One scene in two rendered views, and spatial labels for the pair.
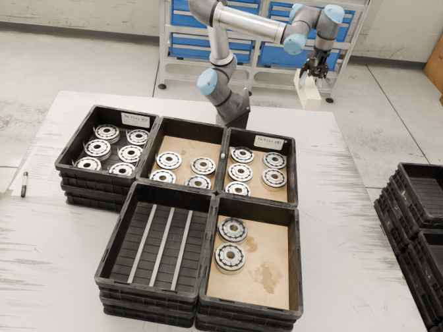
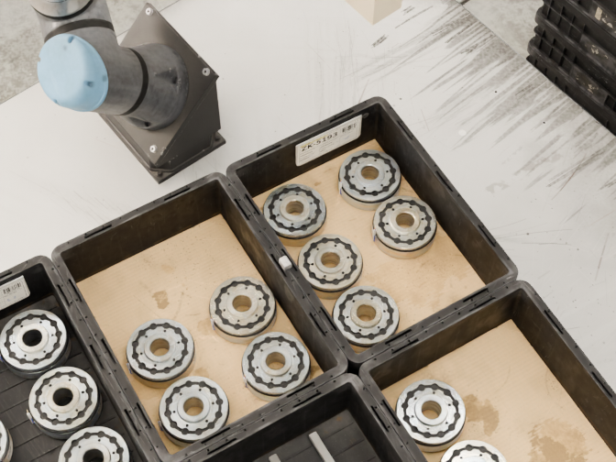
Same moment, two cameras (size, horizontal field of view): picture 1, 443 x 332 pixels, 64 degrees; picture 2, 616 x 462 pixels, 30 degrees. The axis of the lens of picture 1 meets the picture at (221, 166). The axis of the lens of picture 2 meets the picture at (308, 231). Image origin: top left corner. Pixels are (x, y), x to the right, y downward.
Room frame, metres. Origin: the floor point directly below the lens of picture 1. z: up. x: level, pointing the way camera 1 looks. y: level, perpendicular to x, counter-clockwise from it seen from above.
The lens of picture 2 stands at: (0.31, 0.41, 2.44)
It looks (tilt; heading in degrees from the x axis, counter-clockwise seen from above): 59 degrees down; 329
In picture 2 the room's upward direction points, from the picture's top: straight up
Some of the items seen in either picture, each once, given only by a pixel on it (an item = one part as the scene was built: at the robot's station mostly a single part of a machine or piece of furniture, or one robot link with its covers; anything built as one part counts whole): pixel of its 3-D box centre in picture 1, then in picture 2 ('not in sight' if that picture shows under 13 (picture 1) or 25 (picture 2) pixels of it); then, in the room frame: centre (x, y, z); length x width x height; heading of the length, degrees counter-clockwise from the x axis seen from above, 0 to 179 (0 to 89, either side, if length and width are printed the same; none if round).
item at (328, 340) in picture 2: (185, 152); (195, 311); (1.06, 0.15, 0.92); 0.40 x 0.30 x 0.02; 0
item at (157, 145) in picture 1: (184, 161); (198, 326); (1.06, 0.15, 0.87); 0.40 x 0.30 x 0.11; 0
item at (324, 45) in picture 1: (325, 41); not in sight; (1.40, -0.33, 1.31); 0.08 x 0.08 x 0.05
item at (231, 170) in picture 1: (240, 172); (330, 261); (1.06, -0.08, 0.86); 0.10 x 0.10 x 0.01
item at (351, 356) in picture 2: (259, 165); (368, 224); (1.06, -0.15, 0.92); 0.40 x 0.30 x 0.02; 0
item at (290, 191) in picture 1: (256, 173); (366, 240); (1.06, -0.15, 0.87); 0.40 x 0.30 x 0.11; 0
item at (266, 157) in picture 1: (274, 160); (369, 175); (1.16, -0.22, 0.86); 0.10 x 0.10 x 0.01
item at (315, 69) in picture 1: (318, 61); not in sight; (1.40, -0.32, 1.23); 0.09 x 0.08 x 0.12; 8
